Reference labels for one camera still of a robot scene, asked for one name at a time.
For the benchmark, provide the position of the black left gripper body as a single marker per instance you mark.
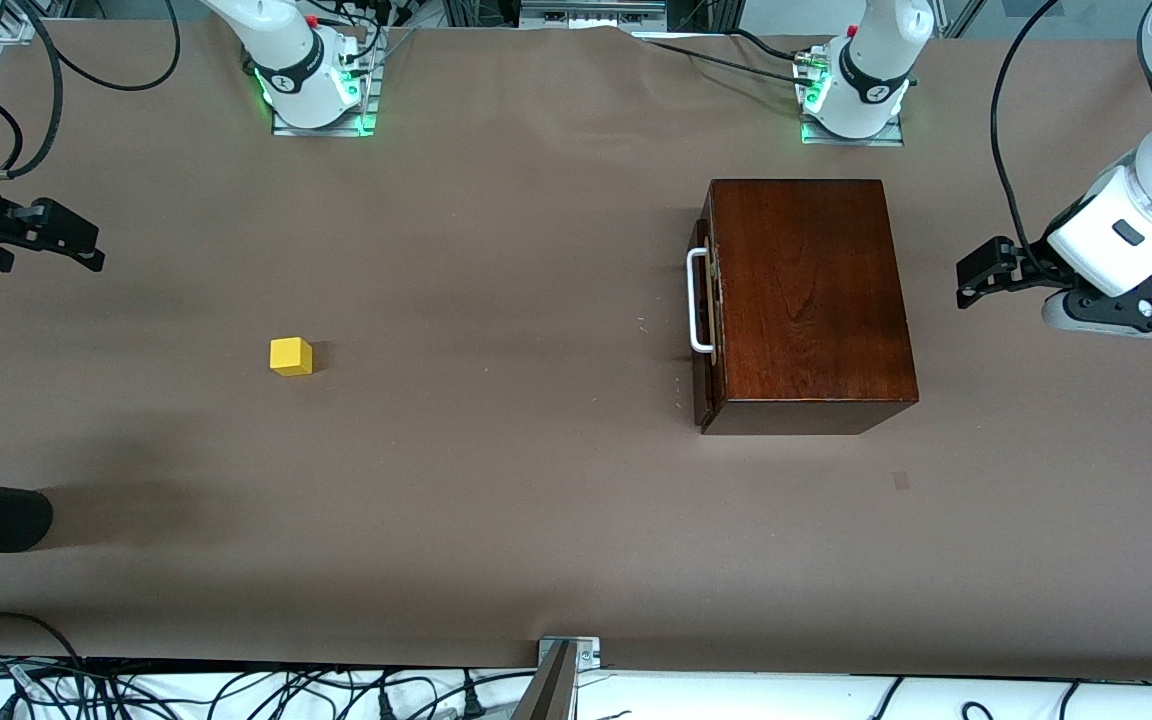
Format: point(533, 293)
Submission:
point(1028, 265)

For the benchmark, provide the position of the yellow cube block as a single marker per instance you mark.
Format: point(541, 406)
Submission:
point(291, 356)

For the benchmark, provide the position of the wooden drawer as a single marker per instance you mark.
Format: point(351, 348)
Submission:
point(706, 390)

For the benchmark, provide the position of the dark brown wooden box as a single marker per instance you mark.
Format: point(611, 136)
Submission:
point(816, 300)

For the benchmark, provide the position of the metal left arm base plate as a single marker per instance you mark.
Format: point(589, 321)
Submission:
point(896, 132)

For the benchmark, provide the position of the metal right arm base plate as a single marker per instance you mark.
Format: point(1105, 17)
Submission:
point(361, 100)

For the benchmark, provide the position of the grey device on frame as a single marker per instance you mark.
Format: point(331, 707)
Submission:
point(591, 12)

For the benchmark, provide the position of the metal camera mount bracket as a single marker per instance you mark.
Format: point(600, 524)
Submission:
point(561, 670)

